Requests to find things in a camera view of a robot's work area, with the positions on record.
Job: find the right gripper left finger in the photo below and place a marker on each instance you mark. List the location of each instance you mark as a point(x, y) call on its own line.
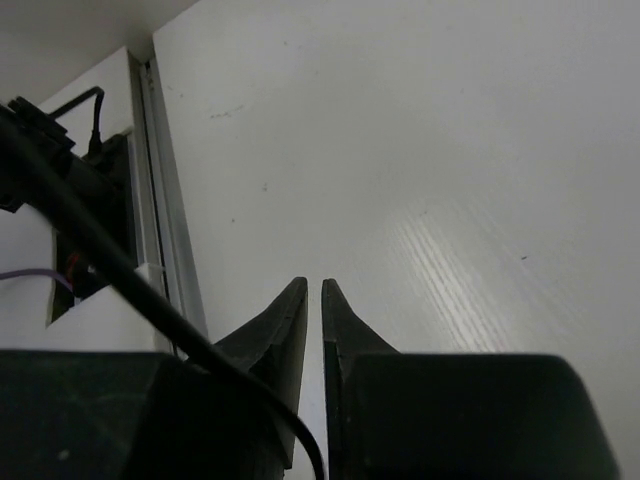
point(144, 415)

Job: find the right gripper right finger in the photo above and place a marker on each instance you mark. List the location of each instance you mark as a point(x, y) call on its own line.
point(394, 415)

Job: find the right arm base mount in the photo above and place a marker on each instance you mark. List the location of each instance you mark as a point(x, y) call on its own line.
point(100, 179)

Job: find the front aluminium rail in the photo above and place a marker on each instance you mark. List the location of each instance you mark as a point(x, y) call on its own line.
point(163, 244)

